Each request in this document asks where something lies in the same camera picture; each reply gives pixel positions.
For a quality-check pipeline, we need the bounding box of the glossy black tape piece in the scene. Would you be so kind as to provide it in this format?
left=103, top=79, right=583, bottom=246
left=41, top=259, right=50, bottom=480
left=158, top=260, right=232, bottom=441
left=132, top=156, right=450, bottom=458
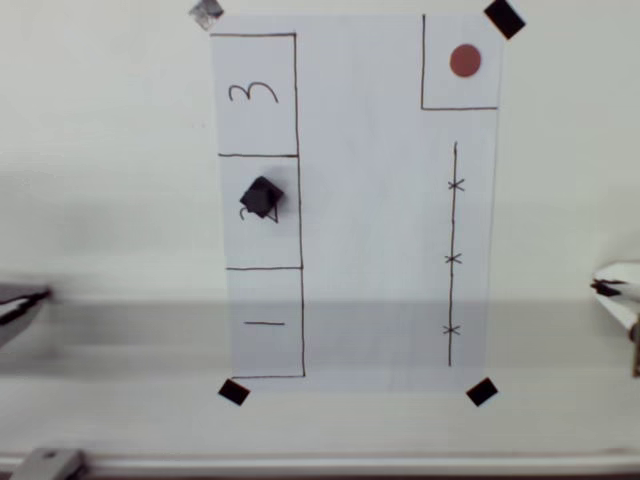
left=188, top=0, right=225, bottom=32

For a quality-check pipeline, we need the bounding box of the black cube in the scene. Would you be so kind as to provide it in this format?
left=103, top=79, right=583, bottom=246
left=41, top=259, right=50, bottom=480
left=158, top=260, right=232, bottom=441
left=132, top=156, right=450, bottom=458
left=238, top=175, right=286, bottom=220

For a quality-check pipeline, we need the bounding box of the camera circuit board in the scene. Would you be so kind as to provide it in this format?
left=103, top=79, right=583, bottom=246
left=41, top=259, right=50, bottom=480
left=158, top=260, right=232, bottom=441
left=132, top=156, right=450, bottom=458
left=629, top=312, right=640, bottom=377

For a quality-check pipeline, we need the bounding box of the large black tape piece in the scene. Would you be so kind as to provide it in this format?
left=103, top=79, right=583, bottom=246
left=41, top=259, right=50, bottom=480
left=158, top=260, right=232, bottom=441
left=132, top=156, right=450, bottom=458
left=482, top=0, right=527, bottom=40

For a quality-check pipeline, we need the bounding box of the white paper sheet with markings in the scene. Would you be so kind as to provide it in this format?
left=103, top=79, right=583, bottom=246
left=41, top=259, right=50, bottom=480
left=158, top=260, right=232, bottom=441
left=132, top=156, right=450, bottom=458
left=208, top=13, right=503, bottom=394

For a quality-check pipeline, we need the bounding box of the grey metal bracket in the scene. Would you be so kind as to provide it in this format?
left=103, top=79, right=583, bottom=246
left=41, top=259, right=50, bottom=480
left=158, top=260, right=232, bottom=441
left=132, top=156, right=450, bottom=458
left=7, top=448, right=89, bottom=480

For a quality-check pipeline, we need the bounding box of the red round sticker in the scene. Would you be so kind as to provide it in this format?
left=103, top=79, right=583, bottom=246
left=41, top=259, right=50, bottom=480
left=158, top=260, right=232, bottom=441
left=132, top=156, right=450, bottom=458
left=448, top=43, right=483, bottom=79

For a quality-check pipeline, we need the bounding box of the small black tape piece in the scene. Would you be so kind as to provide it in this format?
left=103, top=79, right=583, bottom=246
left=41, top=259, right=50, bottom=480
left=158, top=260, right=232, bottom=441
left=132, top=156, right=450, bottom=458
left=464, top=377, right=501, bottom=408
left=216, top=378, right=251, bottom=407

